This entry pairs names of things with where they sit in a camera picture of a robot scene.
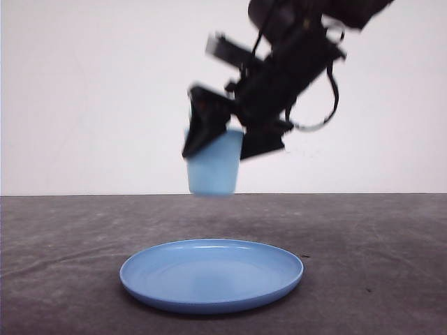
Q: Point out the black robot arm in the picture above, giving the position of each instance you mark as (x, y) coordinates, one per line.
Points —
(275, 20)

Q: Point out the light blue plastic cup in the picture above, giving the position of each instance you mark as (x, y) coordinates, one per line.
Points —
(213, 170)

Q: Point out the blue plastic plate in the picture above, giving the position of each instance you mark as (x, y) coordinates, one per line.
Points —
(211, 276)

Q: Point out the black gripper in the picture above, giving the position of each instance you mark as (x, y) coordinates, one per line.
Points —
(261, 96)

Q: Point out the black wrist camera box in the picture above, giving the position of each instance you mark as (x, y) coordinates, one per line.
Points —
(227, 51)

